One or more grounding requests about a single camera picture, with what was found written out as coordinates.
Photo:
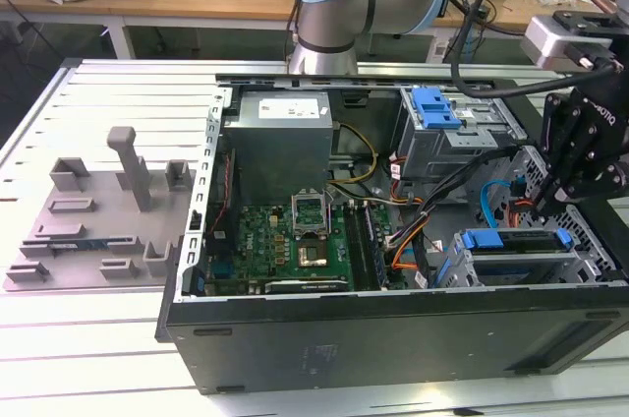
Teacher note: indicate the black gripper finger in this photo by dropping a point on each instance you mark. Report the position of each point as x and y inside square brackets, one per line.
[589, 181]
[555, 132]

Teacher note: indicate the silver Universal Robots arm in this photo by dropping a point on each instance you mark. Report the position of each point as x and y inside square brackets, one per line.
[334, 18]

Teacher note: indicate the grey metal disk bay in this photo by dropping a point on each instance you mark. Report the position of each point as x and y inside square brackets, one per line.
[516, 267]

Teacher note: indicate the grey metal drive cage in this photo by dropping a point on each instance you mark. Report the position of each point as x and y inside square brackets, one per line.
[442, 151]

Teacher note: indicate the blue plastic drive latch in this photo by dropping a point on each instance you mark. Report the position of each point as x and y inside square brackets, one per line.
[432, 109]

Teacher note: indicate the RAM stick in motherboard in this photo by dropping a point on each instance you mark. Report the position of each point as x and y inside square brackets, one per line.
[374, 250]

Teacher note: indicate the black open PC case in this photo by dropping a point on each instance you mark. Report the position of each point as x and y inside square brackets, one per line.
[393, 343]

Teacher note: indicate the CPU socket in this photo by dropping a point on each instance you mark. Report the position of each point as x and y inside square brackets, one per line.
[312, 256]

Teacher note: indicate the grey power supply unit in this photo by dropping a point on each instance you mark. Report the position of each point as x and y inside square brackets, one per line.
[280, 146]

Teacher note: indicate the black graphics card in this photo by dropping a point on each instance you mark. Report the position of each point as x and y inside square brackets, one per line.
[304, 286]

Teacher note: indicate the green motherboard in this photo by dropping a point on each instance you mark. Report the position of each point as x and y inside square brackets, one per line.
[260, 245]

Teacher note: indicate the wooden desk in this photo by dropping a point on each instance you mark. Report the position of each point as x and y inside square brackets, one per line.
[147, 6]

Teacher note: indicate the grey plastic parts rack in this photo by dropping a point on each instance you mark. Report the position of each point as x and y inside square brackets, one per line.
[113, 220]

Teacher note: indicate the RAM stick in rack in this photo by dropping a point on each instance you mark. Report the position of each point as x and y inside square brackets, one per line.
[74, 243]

